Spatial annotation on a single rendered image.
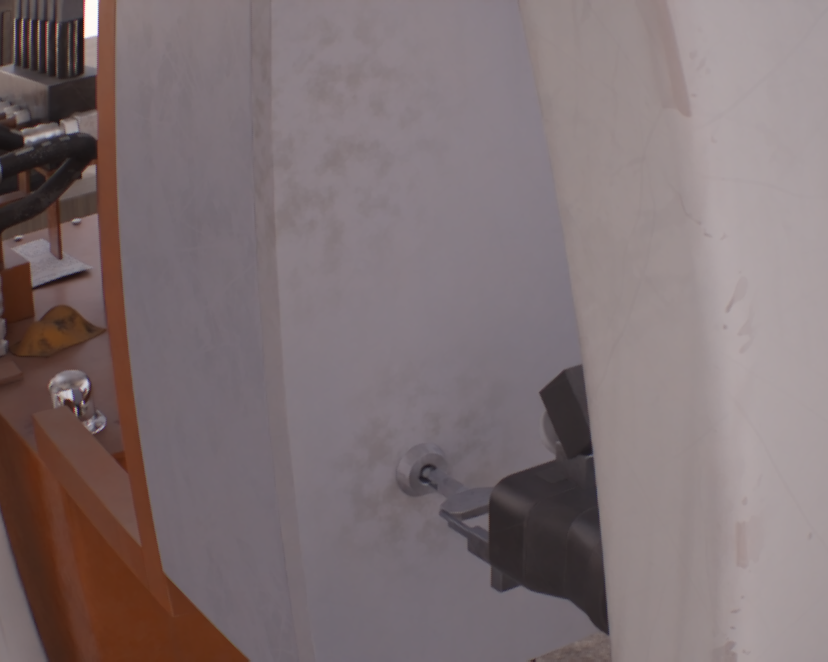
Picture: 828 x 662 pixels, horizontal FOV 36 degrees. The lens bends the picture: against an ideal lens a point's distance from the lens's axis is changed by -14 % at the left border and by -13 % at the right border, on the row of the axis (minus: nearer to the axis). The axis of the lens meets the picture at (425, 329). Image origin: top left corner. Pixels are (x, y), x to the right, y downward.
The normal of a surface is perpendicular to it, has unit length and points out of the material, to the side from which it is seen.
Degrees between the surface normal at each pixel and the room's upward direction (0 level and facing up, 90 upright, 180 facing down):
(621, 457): 93
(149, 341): 90
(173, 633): 90
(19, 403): 0
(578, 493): 3
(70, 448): 0
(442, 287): 90
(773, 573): 80
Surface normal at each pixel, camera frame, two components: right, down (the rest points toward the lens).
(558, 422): -0.84, 0.21
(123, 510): -0.03, -0.94
